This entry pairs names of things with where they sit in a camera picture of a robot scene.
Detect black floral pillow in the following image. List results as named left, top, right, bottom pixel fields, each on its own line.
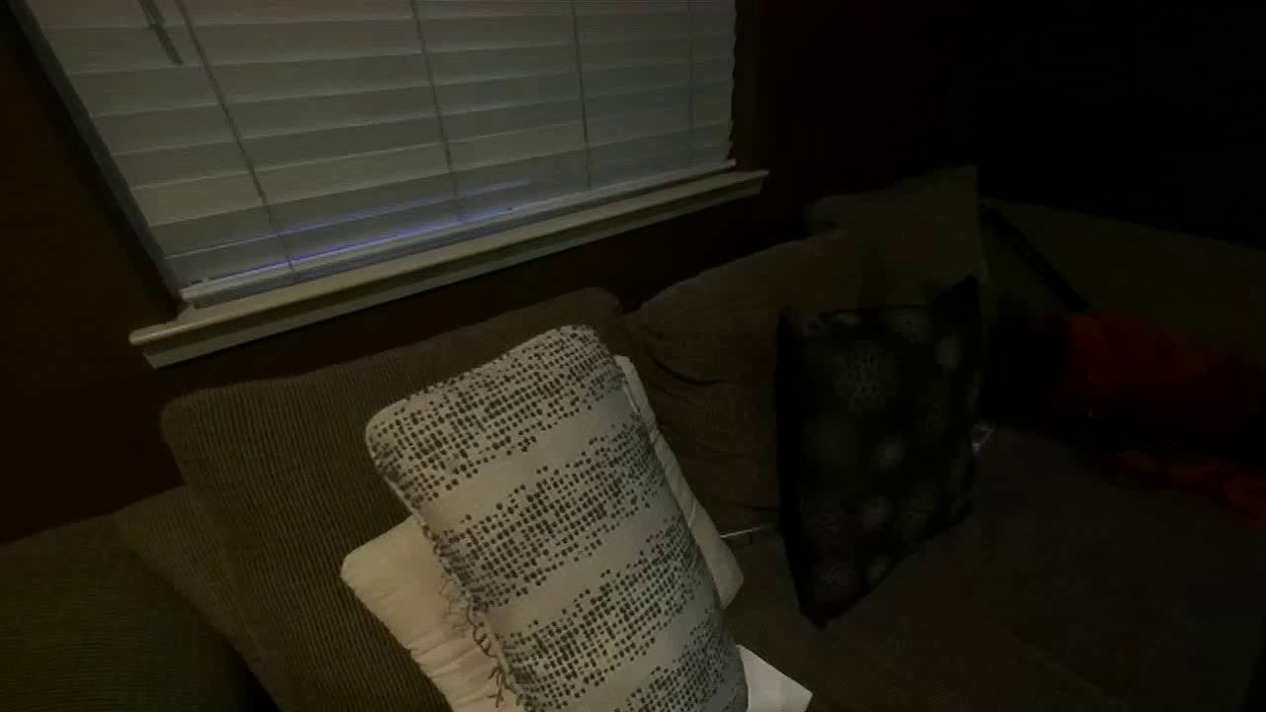
left=773, top=274, right=990, bottom=635

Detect white black-dotted pillow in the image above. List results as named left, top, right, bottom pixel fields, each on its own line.
left=360, top=326, right=750, bottom=712

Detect plain cream pillow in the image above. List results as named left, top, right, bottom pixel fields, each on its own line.
left=336, top=353, right=813, bottom=712

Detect white window sill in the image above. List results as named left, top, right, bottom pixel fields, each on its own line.
left=128, top=168, right=773, bottom=372

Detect white window blinds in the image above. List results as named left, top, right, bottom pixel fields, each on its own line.
left=20, top=0, right=738, bottom=308

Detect brown fabric sofa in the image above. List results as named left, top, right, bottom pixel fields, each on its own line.
left=0, top=161, right=1266, bottom=712

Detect red blanket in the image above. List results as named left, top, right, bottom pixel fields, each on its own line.
left=1050, top=308, right=1266, bottom=535

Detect blind tilt wand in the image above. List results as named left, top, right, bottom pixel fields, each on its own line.
left=140, top=0, right=186, bottom=67

